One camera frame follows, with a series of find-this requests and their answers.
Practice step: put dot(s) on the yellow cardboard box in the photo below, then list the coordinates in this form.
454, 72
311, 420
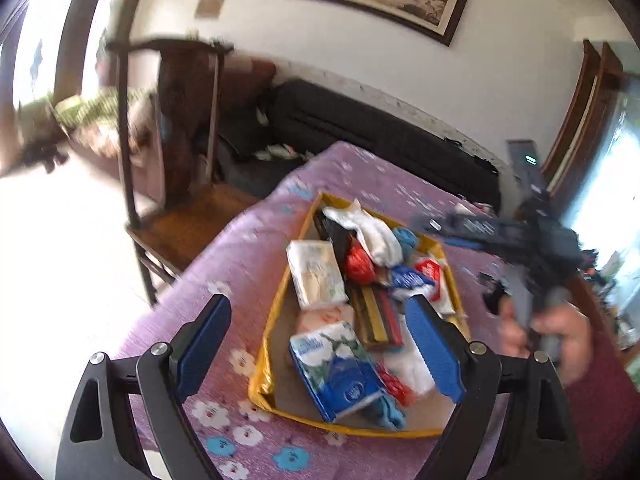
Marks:
261, 390

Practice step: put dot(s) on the black packet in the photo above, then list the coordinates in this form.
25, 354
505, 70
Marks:
340, 240

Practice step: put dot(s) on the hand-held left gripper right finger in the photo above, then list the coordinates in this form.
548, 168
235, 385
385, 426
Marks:
435, 350

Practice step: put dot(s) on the dark wooden chair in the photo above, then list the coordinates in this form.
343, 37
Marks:
195, 225

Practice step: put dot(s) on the pink tissue pack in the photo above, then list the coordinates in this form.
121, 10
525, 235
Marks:
325, 317

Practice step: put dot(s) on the white fuzzy cloth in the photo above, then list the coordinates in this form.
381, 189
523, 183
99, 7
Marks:
380, 240

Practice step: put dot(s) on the wooden window frame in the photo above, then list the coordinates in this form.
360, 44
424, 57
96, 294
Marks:
585, 110

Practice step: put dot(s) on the wall plaque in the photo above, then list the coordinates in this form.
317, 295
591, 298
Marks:
209, 5

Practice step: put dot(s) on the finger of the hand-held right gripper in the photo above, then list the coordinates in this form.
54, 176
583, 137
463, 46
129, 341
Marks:
475, 227

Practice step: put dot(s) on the white bag with red label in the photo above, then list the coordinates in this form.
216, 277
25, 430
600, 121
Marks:
430, 270

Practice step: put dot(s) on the cream facial tissue pack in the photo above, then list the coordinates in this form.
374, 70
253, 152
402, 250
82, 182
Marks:
315, 275

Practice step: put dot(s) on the floral blue tissue pack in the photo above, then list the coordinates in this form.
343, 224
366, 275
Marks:
340, 375

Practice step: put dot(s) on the blue white tissue pack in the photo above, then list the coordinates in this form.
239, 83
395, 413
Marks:
407, 280

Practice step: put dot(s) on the brown armchair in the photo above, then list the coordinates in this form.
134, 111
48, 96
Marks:
240, 75

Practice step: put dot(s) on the person's right hand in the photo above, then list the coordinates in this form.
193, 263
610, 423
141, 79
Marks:
572, 340

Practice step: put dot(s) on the yellow green sponge cloth pack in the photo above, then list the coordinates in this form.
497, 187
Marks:
375, 317

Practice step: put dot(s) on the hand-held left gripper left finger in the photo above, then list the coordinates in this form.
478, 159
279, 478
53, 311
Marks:
200, 350

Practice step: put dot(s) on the person's right forearm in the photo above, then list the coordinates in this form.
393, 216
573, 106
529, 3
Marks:
610, 410

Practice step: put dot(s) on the red plastic bag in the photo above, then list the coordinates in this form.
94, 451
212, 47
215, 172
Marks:
360, 262
400, 387

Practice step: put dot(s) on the purple floral tablecloth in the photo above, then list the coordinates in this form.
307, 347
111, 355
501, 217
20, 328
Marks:
240, 240

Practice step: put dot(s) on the blue microfiber cloth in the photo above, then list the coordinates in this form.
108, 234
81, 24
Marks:
390, 415
406, 240

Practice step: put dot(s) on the black sofa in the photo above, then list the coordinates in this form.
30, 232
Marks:
350, 120

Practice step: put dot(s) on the green striped cushion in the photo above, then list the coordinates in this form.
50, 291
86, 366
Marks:
90, 110

